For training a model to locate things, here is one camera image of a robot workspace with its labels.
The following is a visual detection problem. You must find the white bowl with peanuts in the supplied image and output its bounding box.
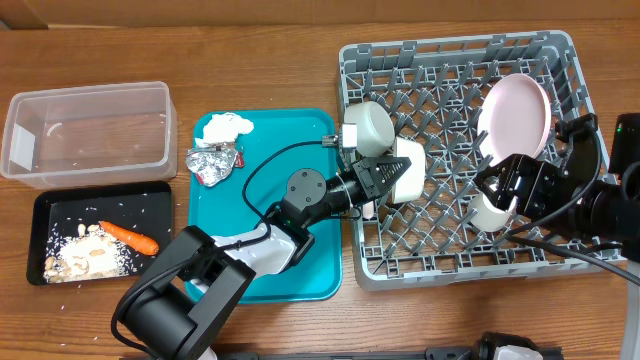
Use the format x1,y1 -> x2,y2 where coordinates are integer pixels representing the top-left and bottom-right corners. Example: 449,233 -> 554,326
391,137 -> 426,204

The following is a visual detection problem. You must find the white plastic cup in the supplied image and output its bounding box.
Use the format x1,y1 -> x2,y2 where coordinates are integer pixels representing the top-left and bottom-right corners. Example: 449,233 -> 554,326
467,193 -> 517,232

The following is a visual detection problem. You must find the grey bowl with rice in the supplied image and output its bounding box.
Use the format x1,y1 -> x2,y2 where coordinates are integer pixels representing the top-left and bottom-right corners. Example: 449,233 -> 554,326
344,101 -> 395,157

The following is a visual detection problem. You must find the white napkin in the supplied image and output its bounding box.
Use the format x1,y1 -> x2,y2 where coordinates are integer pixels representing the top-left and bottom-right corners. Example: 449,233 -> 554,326
195,112 -> 254,148

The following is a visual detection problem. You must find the foil wrapper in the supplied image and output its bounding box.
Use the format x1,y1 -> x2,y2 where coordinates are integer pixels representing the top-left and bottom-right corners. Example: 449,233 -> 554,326
185,143 -> 245,187

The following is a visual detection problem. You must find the orange carrot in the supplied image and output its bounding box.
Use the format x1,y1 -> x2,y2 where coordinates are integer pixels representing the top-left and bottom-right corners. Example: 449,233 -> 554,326
99,221 -> 160,256

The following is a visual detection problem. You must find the white plastic fork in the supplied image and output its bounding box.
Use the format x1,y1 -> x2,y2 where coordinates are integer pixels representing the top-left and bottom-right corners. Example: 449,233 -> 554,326
362,201 -> 375,219

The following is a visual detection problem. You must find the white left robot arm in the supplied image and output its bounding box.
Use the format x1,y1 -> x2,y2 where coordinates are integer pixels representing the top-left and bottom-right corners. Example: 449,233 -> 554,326
111,156 -> 411,359

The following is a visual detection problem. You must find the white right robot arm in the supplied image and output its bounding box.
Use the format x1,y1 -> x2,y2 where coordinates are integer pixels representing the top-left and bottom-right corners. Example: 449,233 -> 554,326
474,113 -> 639,359

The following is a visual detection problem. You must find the grey dishwasher rack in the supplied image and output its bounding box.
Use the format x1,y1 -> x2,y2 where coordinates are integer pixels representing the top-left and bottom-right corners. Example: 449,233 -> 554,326
338,30 -> 593,291

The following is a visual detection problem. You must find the teal plastic tray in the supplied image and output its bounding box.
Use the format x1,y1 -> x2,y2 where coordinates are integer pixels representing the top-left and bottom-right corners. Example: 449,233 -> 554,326
188,108 -> 342,304

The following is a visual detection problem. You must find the black tray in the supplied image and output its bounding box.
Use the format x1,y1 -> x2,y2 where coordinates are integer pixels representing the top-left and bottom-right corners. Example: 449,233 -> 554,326
26,181 -> 174,285

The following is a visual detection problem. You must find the rice and peanut pile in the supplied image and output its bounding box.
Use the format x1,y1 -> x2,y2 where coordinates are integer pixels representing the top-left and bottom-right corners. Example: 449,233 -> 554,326
43,224 -> 138,283

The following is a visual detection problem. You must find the clear plastic bin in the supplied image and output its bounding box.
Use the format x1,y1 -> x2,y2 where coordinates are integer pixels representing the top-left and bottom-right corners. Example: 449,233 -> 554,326
1,81 -> 178,190

